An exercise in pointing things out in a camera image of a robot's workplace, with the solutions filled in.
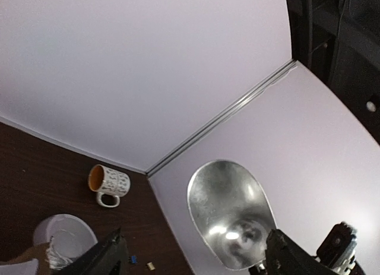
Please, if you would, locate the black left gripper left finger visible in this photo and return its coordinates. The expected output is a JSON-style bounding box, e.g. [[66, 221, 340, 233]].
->
[[64, 228, 129, 275]]

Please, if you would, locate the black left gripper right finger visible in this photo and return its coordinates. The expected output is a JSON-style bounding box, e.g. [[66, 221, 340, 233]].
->
[[265, 229, 335, 275]]

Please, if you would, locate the gold binder clip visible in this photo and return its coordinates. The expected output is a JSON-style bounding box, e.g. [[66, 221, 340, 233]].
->
[[146, 262, 156, 271]]

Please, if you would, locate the dog food bag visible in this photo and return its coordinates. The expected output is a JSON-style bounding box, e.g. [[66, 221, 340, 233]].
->
[[1, 241, 75, 275]]

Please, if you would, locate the metal scoop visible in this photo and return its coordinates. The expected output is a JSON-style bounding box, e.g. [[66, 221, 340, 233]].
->
[[187, 160, 276, 271]]

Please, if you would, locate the grey double pet bowl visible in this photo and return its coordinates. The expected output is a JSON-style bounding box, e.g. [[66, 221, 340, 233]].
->
[[33, 214, 98, 269]]

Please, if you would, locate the patterned white mug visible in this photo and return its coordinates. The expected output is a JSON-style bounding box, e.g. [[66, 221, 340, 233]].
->
[[87, 165, 131, 208]]

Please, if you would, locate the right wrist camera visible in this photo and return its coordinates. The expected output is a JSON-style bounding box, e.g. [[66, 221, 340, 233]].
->
[[316, 222, 357, 274]]

